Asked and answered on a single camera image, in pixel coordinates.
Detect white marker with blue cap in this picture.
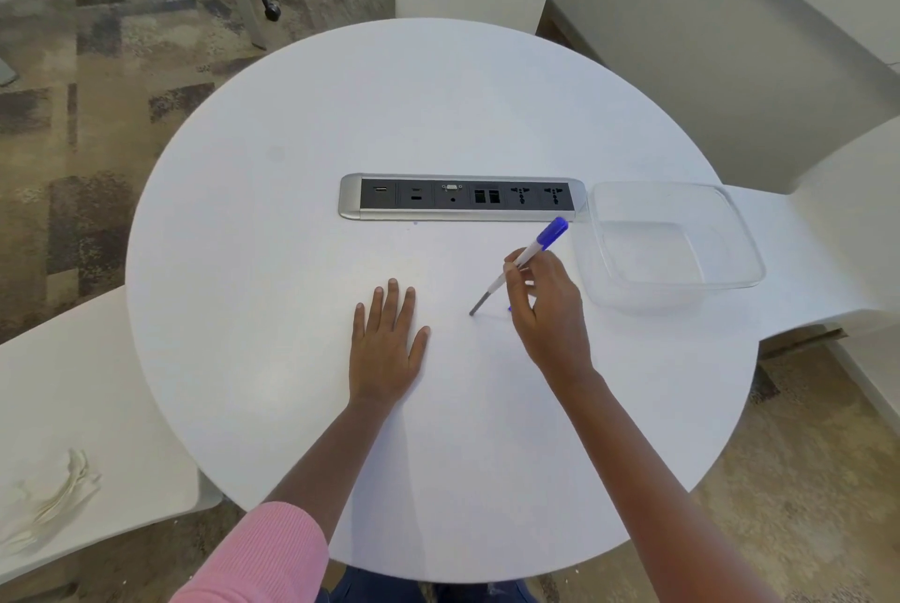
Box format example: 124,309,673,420
470,216,569,317

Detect person's left forearm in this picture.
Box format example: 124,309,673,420
262,393,403,543

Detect person's right hand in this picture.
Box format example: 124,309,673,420
503,247,596,383

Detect person's left hand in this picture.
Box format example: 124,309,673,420
349,278,431,408

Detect clear plastic container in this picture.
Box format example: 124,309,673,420
571,181,767,316

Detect person's right forearm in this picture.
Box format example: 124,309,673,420
554,368,783,603

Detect blue jeans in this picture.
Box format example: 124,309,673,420
322,564,551,603

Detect silver table power socket panel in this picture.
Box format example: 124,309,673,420
339,174,586,223

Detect pink ribbed sleeve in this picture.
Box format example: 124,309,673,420
169,501,331,603

